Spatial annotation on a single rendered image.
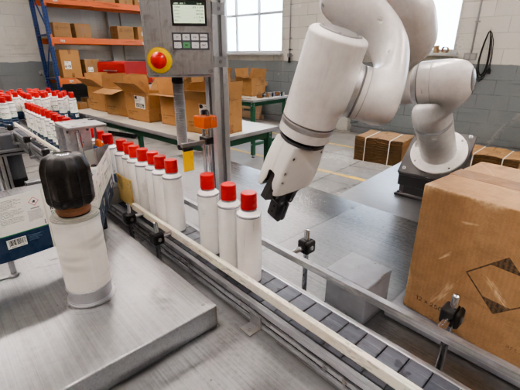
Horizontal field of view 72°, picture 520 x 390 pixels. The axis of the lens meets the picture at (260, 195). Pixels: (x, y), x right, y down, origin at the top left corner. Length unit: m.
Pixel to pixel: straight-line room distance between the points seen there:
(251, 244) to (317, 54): 0.39
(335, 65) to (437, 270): 0.44
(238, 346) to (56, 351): 0.31
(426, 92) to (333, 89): 0.64
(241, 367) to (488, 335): 0.43
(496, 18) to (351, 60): 5.63
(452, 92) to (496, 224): 0.53
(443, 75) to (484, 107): 5.01
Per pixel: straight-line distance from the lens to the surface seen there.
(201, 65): 0.96
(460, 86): 1.12
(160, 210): 1.03
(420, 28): 0.99
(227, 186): 0.74
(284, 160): 0.56
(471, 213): 0.69
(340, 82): 0.51
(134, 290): 0.81
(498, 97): 6.09
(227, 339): 0.74
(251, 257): 0.74
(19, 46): 8.55
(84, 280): 0.76
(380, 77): 0.53
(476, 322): 0.77
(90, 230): 0.72
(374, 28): 0.60
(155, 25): 0.96
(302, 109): 0.53
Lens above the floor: 1.34
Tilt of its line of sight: 22 degrees down
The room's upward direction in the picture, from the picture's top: straight up
